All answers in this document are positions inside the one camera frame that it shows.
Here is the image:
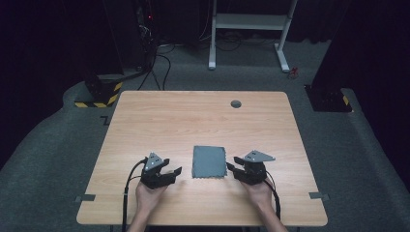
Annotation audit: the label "black floor cables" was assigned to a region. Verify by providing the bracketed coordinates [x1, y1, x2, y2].
[136, 52, 172, 91]

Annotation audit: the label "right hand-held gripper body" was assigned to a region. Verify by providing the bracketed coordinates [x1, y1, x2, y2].
[234, 150, 277, 187]

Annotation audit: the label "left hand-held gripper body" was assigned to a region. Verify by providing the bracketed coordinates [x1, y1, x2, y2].
[139, 152, 169, 190]

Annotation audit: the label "person's right hand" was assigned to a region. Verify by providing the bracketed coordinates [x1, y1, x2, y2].
[241, 180, 275, 214]

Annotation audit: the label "person's left hand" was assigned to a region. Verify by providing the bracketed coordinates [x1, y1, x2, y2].
[134, 179, 168, 214]

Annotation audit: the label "black yellow-striped stand base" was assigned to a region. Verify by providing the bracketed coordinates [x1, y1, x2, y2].
[74, 72, 124, 109]

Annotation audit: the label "white metal stand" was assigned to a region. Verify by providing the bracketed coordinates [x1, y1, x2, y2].
[207, 0, 299, 73]

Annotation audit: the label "grey-blue cloth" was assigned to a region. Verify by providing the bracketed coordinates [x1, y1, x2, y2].
[191, 145, 228, 179]

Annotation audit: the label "grey tape piece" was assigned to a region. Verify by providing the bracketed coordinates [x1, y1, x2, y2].
[74, 193, 97, 203]
[308, 191, 331, 201]

